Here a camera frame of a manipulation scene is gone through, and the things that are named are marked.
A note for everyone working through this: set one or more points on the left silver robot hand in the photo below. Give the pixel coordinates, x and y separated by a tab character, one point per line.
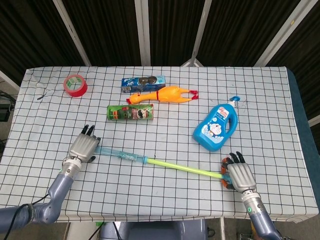
83	146

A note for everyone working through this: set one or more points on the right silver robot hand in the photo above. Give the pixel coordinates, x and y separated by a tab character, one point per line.
241	175

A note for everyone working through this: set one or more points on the clear blue plastic tube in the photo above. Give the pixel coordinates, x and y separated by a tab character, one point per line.
125	155

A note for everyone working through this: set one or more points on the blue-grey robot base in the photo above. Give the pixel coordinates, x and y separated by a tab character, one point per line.
150	231

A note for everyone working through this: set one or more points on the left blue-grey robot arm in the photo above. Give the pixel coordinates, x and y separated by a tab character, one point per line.
60	185

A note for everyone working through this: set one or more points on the red tape roll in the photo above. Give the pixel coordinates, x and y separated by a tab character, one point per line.
77	92

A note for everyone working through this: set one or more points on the blue detergent bottle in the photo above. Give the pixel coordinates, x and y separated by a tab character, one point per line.
215	127

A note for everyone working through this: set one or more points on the green Pringles can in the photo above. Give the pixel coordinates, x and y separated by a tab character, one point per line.
130	113

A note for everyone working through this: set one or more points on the small black clip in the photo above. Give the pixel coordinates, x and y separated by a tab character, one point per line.
42	96

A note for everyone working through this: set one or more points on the white black-grid tablecloth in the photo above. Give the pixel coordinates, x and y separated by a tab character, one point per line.
160	195

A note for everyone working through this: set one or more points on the blue Oreo cookie box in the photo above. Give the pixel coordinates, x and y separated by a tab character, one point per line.
143	84

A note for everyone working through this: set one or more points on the black equipment box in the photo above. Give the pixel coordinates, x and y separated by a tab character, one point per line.
4	110

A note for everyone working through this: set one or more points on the yellow rubber chicken toy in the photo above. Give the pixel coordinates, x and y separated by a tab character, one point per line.
167	94

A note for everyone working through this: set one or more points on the white frame bar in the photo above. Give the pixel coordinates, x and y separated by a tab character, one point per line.
315	121
8	79

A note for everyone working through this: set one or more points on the white frame post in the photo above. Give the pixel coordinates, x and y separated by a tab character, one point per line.
143	32
282	32
200	32
72	33

